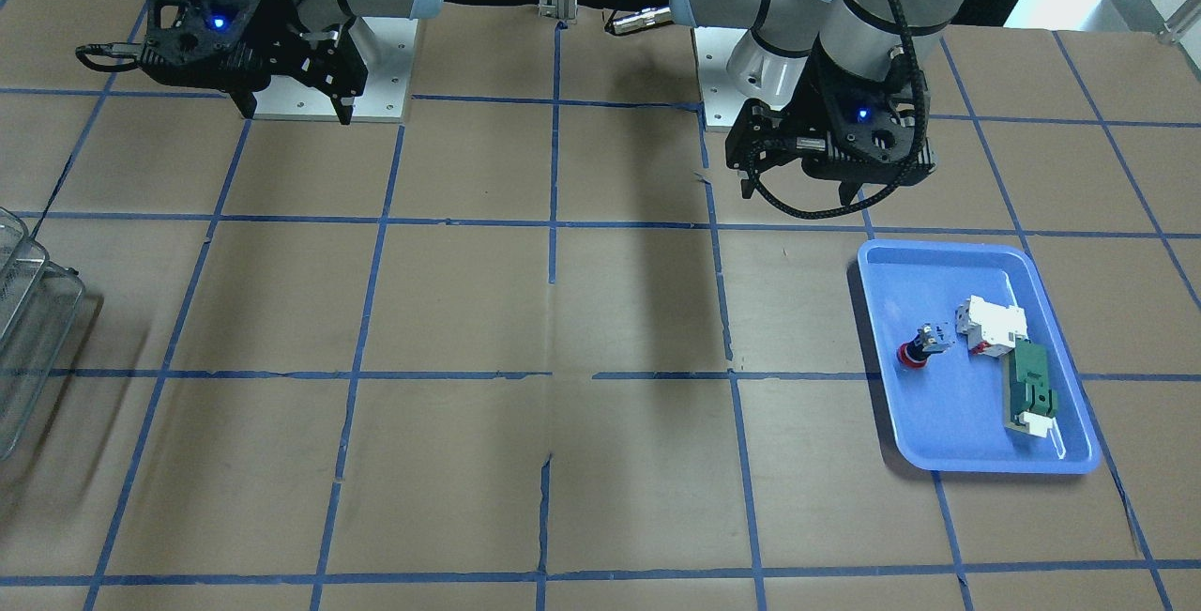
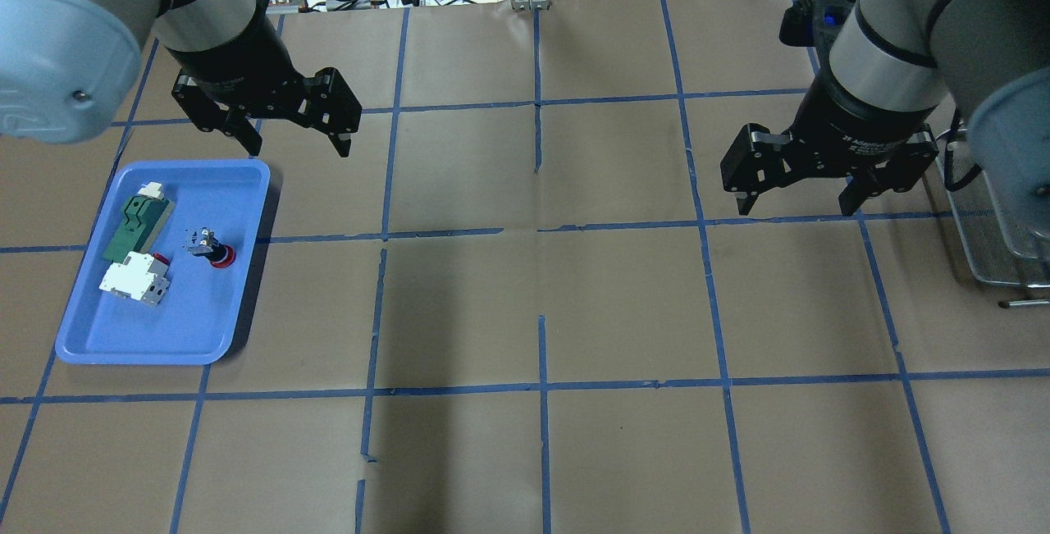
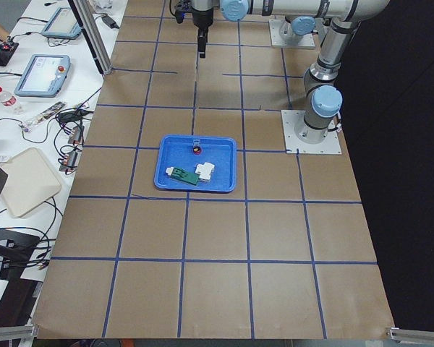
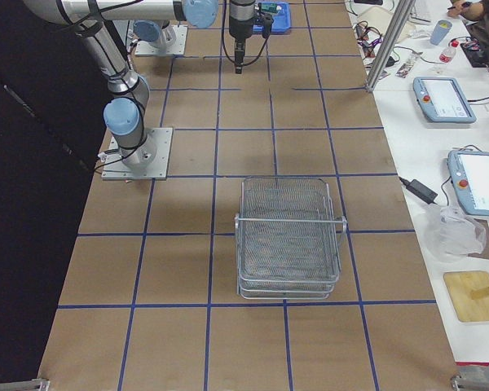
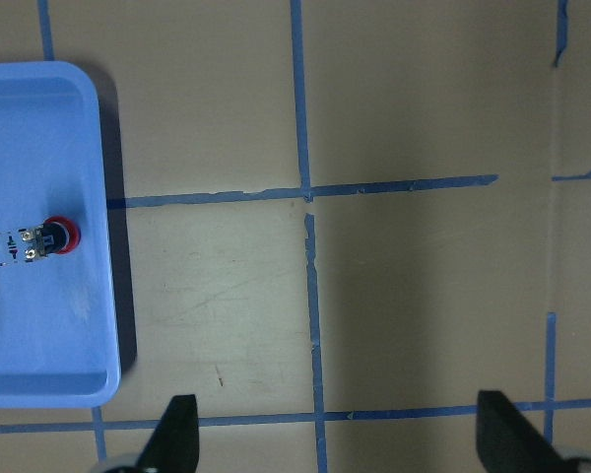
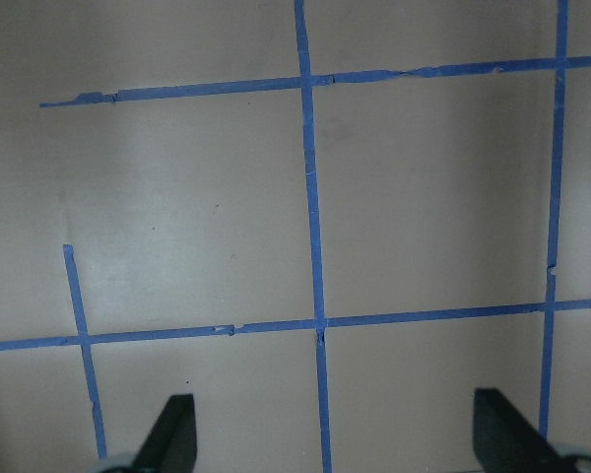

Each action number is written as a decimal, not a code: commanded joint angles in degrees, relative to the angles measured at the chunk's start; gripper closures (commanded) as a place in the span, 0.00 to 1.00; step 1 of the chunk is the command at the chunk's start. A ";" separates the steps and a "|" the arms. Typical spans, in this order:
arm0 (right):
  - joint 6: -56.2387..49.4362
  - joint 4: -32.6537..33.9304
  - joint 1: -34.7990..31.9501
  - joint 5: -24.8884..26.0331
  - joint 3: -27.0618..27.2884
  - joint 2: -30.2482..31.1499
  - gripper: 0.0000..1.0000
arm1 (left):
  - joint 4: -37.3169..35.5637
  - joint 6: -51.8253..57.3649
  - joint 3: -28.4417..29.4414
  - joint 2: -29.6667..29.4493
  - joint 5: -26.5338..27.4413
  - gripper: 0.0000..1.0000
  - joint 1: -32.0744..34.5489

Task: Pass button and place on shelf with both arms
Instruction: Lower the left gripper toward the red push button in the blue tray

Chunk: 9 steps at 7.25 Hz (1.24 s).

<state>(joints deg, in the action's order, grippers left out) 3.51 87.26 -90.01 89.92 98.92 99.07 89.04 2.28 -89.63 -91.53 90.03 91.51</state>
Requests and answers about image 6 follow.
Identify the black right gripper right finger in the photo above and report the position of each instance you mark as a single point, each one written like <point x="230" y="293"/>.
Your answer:
<point x="505" y="442"/>

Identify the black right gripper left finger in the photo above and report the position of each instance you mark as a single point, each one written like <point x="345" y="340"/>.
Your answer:
<point x="171" y="445"/>

